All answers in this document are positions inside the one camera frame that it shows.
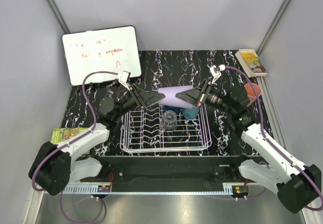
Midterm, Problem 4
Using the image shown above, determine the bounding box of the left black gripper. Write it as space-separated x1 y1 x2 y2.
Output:
114 84 165 120

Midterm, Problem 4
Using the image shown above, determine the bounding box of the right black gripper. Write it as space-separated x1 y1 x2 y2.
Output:
176 79 234 115

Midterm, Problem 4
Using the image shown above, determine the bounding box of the lavender plastic cup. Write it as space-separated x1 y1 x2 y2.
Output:
158 85 193 109

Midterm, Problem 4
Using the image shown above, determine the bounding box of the clear faceted glass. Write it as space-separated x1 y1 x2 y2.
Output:
161 110 177 132

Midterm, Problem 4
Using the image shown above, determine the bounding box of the pink plastic cup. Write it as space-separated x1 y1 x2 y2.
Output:
244 83 262 107

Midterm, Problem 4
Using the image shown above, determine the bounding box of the dark blue ceramic mug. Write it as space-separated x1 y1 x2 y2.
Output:
165 105 181 115

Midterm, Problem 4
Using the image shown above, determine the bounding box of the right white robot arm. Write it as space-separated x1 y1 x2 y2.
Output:
176 80 322 213

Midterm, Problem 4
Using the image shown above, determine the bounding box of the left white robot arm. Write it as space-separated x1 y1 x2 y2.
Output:
28 84 165 196

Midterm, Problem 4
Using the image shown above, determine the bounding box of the light blue dotted mug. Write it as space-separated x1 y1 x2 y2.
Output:
182 107 199 120

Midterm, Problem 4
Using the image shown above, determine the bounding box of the small whiteboard with red writing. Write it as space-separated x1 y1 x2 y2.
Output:
62 25 142 86

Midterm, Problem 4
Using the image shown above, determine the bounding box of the yellow paperback book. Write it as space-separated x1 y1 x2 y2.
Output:
235 49 267 78

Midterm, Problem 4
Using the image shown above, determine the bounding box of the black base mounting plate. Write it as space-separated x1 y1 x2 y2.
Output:
82 156 245 193

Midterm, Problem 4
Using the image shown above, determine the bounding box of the green paperback book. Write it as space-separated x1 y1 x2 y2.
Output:
50 128 87 144

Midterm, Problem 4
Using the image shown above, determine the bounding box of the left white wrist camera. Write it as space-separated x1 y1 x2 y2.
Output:
118 71 131 87

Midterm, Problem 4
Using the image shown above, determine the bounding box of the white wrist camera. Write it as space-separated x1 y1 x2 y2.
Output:
209 65 226 84
118 71 131 87

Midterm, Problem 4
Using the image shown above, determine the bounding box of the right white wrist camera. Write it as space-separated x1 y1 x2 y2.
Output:
209 65 226 84

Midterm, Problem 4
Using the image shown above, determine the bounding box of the white wire dish rack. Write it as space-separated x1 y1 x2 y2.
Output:
119 103 212 154

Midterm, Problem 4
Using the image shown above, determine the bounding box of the white slotted cable duct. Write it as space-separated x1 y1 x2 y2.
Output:
64 184 112 194

